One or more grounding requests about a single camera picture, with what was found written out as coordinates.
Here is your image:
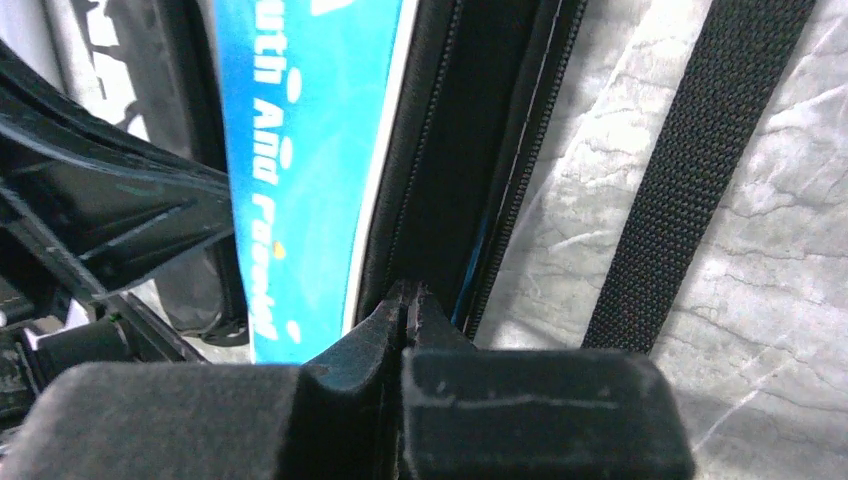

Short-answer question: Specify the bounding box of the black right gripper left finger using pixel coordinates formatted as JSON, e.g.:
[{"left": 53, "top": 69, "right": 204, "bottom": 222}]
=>
[{"left": 1, "top": 282, "right": 406, "bottom": 479}]

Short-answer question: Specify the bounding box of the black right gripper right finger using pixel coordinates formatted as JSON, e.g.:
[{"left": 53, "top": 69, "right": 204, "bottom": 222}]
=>
[{"left": 400, "top": 284, "right": 696, "bottom": 479}]

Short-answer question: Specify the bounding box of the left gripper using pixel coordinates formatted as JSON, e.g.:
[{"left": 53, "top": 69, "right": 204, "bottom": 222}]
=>
[{"left": 1, "top": 47, "right": 233, "bottom": 424}]

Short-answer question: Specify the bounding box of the blue racket cover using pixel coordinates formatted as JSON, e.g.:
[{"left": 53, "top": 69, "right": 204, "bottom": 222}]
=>
[{"left": 215, "top": 1, "right": 814, "bottom": 364}]

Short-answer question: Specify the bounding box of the black racket cover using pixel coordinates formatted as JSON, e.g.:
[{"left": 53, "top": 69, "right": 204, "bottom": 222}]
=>
[{"left": 105, "top": 1, "right": 247, "bottom": 347}]

